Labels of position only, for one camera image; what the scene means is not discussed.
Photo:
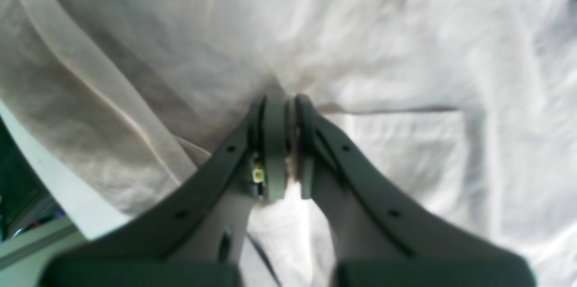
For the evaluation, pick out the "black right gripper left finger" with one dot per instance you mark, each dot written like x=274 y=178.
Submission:
x=194 y=237

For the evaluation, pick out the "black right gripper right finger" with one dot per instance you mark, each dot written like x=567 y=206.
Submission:
x=381 y=236

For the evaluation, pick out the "dusty pink T-shirt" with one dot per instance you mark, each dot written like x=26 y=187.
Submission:
x=467 y=105

